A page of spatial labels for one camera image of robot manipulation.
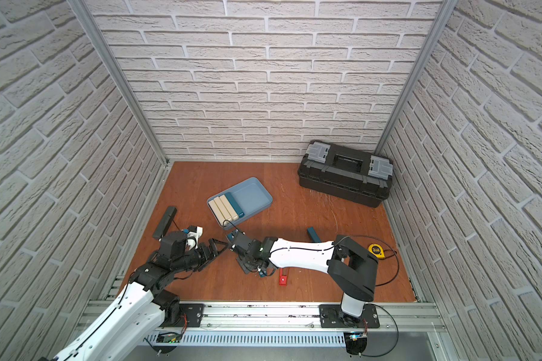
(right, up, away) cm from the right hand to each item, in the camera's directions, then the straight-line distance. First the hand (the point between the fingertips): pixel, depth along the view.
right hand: (249, 256), depth 83 cm
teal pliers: (-9, +18, +17) cm, 27 cm away
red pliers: (+12, -7, -4) cm, 15 cm away
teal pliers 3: (+5, -6, -1) cm, 8 cm away
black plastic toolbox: (+46, +30, +9) cm, 56 cm away
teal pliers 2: (+25, +6, +7) cm, 27 cm away
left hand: (-8, +5, -5) cm, 11 cm away
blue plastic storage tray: (-2, +21, +21) cm, 30 cm away
